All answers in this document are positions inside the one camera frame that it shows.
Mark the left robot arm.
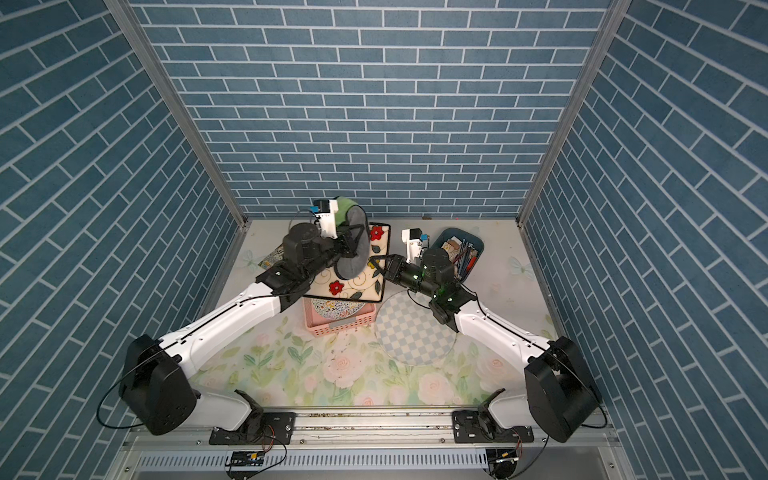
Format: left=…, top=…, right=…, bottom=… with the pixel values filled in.
left=119, top=218, right=370, bottom=436

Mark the round colourful speckled plate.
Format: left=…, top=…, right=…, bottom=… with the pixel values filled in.
left=311, top=299, right=366, bottom=320

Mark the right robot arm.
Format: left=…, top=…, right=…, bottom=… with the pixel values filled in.
left=370, top=249, right=601, bottom=443

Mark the aluminium rail frame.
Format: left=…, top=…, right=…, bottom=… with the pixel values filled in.
left=106, top=407, right=634, bottom=479

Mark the pink perforated plastic basket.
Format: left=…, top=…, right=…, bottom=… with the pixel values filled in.
left=303, top=298, right=377, bottom=337

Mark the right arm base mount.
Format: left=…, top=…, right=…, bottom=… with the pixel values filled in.
left=452, top=388, right=534, bottom=444

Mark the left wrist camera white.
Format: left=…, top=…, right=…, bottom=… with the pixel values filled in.
left=311, top=199, right=339, bottom=239

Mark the small green circuit board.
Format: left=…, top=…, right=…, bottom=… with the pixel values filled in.
left=225, top=451, right=266, bottom=469

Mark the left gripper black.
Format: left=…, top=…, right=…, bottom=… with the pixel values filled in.
left=301, top=224, right=365, bottom=283

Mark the dark green plastic bin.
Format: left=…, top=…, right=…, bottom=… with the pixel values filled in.
left=430, top=227, right=485, bottom=282

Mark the square floral plate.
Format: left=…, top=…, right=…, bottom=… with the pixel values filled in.
left=304, top=221, right=392, bottom=304

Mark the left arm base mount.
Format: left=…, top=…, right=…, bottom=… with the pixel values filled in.
left=209, top=389, right=297, bottom=446

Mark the blue checkered round plate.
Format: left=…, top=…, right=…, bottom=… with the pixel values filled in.
left=375, top=291, right=457, bottom=366

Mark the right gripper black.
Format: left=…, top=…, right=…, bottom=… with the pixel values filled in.
left=371, top=256, right=440, bottom=303

